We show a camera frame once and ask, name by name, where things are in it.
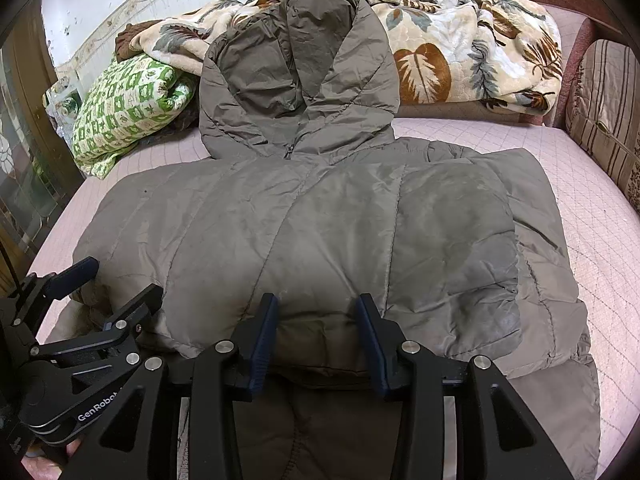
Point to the person's left hand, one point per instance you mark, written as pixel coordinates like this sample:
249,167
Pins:
47,470

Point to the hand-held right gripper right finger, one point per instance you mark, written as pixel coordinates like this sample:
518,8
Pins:
372,347

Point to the green and white patterned pillow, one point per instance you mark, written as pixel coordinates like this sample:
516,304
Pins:
130,110

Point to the striped brown cushion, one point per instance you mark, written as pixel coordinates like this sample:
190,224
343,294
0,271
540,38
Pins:
607,110

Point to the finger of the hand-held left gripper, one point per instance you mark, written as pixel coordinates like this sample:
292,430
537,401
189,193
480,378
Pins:
75,272
135,310

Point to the grey-brown hooded puffer jacket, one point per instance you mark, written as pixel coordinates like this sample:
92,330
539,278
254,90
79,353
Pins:
325,220

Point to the brown cloth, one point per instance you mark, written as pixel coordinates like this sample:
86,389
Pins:
135,40

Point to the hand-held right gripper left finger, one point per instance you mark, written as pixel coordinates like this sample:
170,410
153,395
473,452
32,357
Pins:
262,342

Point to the leaf print fleece blanket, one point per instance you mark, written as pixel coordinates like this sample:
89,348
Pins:
440,65

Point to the wooden framed glass door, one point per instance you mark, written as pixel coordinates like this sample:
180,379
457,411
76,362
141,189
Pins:
25,160

